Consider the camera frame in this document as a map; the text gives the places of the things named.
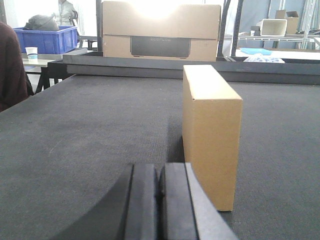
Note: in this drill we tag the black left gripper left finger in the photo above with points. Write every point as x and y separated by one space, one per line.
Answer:
127 212

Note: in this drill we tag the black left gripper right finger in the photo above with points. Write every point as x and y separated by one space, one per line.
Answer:
186 211

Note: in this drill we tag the small brown cardboard package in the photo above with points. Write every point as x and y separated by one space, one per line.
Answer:
211 125

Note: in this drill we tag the small brown background box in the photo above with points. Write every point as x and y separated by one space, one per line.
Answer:
292 18

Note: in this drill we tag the clear plastic bag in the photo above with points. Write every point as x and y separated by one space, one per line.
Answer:
259 58

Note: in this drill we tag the person in maroon sweater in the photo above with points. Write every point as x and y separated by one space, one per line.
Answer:
15 85

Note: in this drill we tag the blue flat foam sheet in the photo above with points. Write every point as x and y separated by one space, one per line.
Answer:
253 51

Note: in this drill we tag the blue plastic crate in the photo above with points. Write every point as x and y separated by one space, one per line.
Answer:
48 42

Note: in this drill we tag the white paper cup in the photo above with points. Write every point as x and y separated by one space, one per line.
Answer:
32 53

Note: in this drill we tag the white rectangular bin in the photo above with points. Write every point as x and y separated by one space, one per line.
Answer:
272 27

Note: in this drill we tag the standing person in background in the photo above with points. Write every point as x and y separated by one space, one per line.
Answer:
64 13

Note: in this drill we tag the black bag in crate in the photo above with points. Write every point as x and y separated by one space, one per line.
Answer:
42 23

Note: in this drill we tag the black raised table rail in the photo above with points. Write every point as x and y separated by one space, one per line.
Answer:
233 69

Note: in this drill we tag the black vertical frame post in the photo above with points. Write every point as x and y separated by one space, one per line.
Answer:
229 28

